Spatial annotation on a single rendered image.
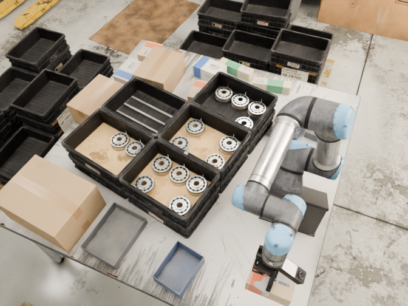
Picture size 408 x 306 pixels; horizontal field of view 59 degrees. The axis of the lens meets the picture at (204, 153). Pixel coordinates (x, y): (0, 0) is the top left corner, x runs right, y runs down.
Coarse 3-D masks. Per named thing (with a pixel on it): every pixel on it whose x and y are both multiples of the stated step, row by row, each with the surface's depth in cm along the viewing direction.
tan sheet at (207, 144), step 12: (180, 132) 202; (204, 132) 201; (216, 132) 201; (180, 144) 197; (192, 144) 197; (204, 144) 196; (216, 144) 196; (228, 144) 196; (204, 156) 192; (228, 156) 191
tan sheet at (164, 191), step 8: (152, 160) 191; (144, 168) 189; (152, 176) 186; (160, 176) 185; (168, 176) 185; (160, 184) 183; (168, 184) 183; (208, 184) 182; (152, 192) 180; (160, 192) 180; (168, 192) 180; (176, 192) 180; (184, 192) 179; (160, 200) 177; (168, 200) 177; (192, 200) 177
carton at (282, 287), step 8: (248, 280) 126; (256, 280) 126; (280, 280) 125; (288, 280) 125; (248, 288) 129; (256, 288) 125; (272, 288) 124; (280, 288) 124; (288, 288) 124; (272, 296) 125; (280, 296) 122; (288, 296) 122; (288, 304) 124
